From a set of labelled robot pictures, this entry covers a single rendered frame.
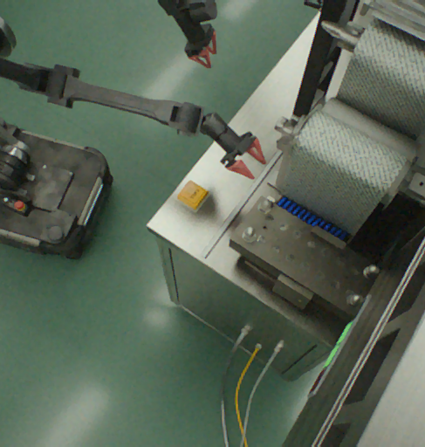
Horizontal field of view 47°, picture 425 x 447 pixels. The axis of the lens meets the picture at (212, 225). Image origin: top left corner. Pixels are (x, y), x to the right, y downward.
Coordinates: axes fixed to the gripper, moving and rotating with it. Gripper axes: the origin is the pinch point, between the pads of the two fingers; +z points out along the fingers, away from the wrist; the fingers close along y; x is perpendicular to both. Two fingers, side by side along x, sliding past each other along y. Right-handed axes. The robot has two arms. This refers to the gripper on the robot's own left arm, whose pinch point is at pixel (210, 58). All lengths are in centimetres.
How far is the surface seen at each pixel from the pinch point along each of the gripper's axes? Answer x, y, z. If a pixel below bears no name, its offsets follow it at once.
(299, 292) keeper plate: -37, -65, 24
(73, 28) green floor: 149, 90, 36
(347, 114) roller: -47, -24, 5
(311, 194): -38, -42, 14
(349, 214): -47, -45, 18
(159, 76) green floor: 96, 71, 66
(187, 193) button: 1.7, -41.9, 13.1
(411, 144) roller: -61, -28, 13
